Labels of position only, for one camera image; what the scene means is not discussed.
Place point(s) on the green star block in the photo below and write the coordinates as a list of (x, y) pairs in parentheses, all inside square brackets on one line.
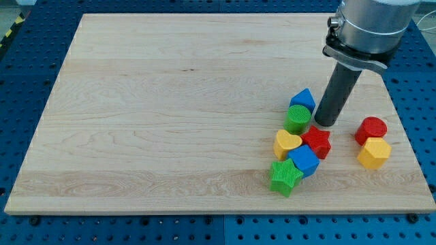
[(284, 176)]

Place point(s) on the yellow hexagon block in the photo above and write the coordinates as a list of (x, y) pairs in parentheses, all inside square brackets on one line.
[(374, 153)]

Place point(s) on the yellow heart block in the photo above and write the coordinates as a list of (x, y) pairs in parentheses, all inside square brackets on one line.
[(285, 142)]

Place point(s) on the red star block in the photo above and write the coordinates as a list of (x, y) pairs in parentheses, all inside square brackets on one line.
[(318, 141)]

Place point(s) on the blue cube block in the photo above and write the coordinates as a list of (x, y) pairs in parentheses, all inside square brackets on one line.
[(304, 159)]

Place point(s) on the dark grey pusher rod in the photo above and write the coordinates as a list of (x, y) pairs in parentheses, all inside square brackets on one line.
[(336, 94)]

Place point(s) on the blue triangle block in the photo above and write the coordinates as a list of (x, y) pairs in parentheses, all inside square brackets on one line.
[(304, 98)]

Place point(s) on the light wooden board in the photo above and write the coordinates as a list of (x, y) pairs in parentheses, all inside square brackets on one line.
[(177, 114)]

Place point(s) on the green cylinder block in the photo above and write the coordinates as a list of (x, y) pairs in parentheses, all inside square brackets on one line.
[(297, 119)]

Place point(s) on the red cylinder block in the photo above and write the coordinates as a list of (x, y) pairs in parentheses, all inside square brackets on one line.
[(370, 127)]

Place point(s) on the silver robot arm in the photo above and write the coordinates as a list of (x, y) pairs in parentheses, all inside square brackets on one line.
[(365, 34)]

